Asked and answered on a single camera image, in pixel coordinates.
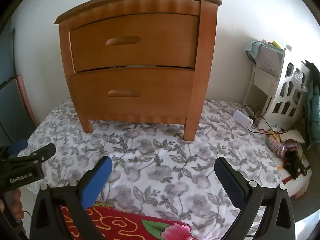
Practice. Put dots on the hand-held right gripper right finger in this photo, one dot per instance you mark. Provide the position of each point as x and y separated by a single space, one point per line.
230 182

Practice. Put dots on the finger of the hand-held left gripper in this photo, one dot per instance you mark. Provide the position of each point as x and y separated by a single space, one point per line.
17 146
42 153

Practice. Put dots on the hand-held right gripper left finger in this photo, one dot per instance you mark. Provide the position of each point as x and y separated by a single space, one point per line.
97 180

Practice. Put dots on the person's left hand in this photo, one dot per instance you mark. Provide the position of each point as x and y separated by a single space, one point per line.
17 202

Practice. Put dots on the blue-grey folding mat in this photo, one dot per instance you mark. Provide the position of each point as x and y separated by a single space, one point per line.
12 105

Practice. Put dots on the red floral blanket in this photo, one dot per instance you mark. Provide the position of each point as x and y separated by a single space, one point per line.
120 222

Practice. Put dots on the colourful toy packets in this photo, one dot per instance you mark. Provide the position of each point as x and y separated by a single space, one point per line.
275 142

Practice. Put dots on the white rectangular device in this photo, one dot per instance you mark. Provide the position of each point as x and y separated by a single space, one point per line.
242 119

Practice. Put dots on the cream rug red trim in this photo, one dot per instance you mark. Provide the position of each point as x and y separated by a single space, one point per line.
295 183

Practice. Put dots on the grey floral bedsheet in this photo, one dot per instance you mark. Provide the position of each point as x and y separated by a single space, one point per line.
162 167

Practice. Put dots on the black plush toy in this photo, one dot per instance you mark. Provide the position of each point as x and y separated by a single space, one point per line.
295 162

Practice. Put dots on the hanging teal garment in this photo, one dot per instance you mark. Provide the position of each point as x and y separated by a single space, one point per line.
312 105

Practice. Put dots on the clear plastic bag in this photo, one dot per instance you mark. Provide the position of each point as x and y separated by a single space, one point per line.
300 77

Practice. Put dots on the wooden nightstand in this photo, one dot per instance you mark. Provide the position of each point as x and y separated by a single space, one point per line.
205 55

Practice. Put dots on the white laundry basket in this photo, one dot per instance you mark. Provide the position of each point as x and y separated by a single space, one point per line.
281 62

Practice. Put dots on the white picture board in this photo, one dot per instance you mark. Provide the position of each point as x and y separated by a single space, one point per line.
267 57

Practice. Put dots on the teal cloth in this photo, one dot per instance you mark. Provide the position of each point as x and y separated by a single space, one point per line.
252 48

